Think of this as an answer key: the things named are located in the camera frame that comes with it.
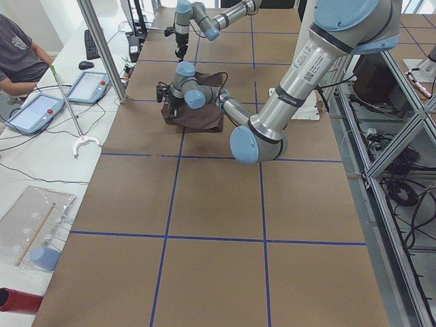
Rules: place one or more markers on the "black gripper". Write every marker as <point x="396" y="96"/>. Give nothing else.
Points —
<point x="175" y="102"/>
<point x="180" y="39"/>

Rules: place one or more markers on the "black keyboard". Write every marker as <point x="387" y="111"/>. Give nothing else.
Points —
<point x="90" y="46"/>

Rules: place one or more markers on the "black computer mouse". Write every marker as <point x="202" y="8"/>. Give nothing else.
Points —
<point x="83" y="65"/>

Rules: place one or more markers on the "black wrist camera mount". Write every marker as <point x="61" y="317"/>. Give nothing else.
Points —
<point x="162" y="91"/>

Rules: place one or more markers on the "red cylinder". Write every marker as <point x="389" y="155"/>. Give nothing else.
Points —
<point x="15" y="301"/>

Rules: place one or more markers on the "far teach pendant tablet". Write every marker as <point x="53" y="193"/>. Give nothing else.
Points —
<point x="89" y="88"/>

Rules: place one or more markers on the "white reacher grabber stick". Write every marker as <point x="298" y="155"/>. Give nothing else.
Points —
<point x="82" y="138"/>

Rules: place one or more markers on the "near teach pendant tablet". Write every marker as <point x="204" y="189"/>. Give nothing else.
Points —
<point x="36" y="114"/>

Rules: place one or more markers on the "seated person grey shirt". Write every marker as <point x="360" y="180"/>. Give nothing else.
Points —
<point x="23" y="61"/>

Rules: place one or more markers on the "aluminium frame post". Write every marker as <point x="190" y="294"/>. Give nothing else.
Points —
<point x="92" y="22"/>

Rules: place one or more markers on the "brown t-shirt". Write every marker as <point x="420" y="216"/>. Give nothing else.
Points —
<point x="199" y="111"/>

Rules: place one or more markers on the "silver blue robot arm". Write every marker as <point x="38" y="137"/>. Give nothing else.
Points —
<point x="211" y="27"/>
<point x="337" y="29"/>

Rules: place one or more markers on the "teach pendant tablet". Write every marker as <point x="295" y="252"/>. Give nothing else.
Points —
<point x="36" y="114"/>
<point x="89" y="88"/>

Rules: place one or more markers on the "clear plastic bag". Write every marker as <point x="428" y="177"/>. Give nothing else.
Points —
<point x="39" y="217"/>

